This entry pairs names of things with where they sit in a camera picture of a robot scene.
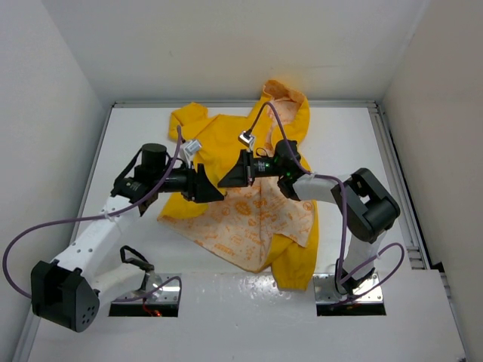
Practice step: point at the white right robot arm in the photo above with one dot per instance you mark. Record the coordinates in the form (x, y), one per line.
(368, 210)

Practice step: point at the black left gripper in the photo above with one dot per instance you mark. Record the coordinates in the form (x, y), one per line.
(198, 188)

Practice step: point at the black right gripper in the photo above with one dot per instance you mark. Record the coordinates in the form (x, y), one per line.
(238, 176)

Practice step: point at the yellow hooded jacket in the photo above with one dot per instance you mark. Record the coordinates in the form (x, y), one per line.
(255, 227)

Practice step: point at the aluminium frame rail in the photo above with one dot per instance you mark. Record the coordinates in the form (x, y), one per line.
(408, 221)

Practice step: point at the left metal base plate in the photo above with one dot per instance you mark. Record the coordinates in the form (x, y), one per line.
(164, 289)

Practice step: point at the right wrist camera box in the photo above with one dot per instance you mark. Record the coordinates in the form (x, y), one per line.
(247, 138)

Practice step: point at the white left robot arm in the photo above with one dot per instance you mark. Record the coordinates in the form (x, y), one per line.
(68, 291)

